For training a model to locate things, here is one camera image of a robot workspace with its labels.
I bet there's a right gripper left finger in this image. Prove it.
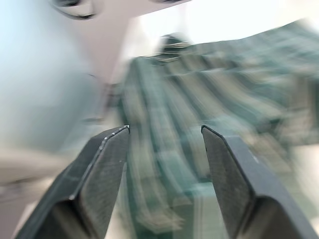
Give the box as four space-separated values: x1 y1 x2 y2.
15 124 131 239

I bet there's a green striped T-shirt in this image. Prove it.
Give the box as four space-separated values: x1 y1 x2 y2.
109 19 319 239

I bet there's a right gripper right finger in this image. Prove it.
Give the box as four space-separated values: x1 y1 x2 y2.
201 124 319 239

